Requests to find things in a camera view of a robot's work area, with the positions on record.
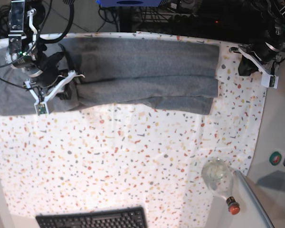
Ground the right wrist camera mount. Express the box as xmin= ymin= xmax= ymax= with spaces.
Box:
xmin=23 ymin=70 xmax=85 ymax=115

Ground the green tape roll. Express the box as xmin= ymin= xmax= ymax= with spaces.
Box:
xmin=269 ymin=151 xmax=282 ymax=166

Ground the black keyboard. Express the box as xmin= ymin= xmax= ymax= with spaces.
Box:
xmin=35 ymin=207 xmax=148 ymax=228

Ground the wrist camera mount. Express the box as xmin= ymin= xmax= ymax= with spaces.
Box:
xmin=23 ymin=70 xmax=85 ymax=115
xmin=229 ymin=42 xmax=281 ymax=89

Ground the metal wire rack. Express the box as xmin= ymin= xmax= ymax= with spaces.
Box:
xmin=132 ymin=0 xmax=203 ymax=23

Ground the clear glass bottle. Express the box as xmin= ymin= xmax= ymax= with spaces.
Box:
xmin=201 ymin=158 xmax=240 ymax=215

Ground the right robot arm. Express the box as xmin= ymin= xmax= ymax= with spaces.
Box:
xmin=0 ymin=0 xmax=75 ymax=101

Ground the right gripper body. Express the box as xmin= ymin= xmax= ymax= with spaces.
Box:
xmin=30 ymin=51 xmax=74 ymax=86

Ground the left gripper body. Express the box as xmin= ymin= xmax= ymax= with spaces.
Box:
xmin=237 ymin=42 xmax=278 ymax=76

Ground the terrazzo pattern tablecloth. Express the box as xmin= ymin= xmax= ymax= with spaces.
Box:
xmin=0 ymin=32 xmax=266 ymax=228

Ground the blue box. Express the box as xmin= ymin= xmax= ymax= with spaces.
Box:
xmin=96 ymin=0 xmax=162 ymax=8

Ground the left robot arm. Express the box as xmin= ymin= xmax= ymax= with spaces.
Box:
xmin=242 ymin=0 xmax=285 ymax=74

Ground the grey t-shirt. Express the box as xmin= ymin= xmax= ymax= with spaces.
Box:
xmin=0 ymin=36 xmax=220 ymax=117

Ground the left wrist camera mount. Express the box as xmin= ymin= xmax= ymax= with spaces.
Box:
xmin=229 ymin=42 xmax=281 ymax=89

